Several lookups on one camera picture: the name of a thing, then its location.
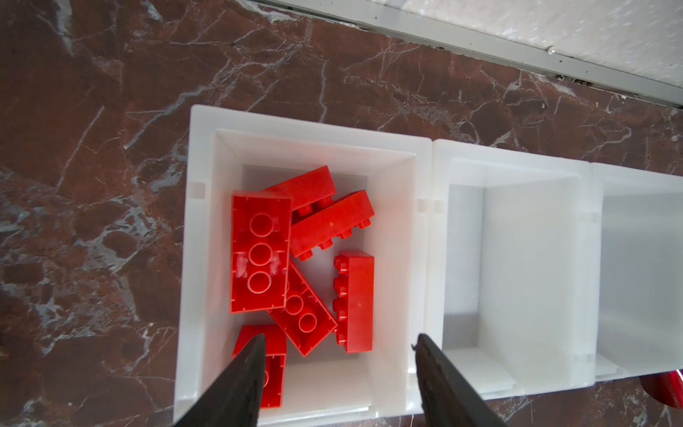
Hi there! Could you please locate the white left bin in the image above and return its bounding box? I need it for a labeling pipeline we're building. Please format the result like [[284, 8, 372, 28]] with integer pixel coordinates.
[[174, 105, 432, 426]]

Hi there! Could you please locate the white middle bin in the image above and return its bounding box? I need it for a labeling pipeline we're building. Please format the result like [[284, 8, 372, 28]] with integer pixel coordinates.
[[424, 140, 601, 399]]

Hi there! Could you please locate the red lego small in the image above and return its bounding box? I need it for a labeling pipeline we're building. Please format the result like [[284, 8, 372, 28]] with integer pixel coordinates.
[[232, 325, 287, 408]]

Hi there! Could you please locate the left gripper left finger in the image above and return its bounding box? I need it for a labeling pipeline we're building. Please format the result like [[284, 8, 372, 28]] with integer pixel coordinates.
[[174, 334, 266, 427]]

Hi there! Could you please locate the white bin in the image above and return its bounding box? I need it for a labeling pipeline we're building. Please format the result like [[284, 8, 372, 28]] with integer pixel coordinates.
[[424, 140, 601, 399], [174, 105, 432, 426], [592, 164, 682, 382]]

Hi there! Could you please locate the white right bin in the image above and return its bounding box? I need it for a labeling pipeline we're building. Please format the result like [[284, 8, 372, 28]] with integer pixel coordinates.
[[592, 164, 682, 382]]

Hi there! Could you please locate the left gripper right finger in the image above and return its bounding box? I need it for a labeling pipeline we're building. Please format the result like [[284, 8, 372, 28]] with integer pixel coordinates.
[[413, 334, 505, 427]]

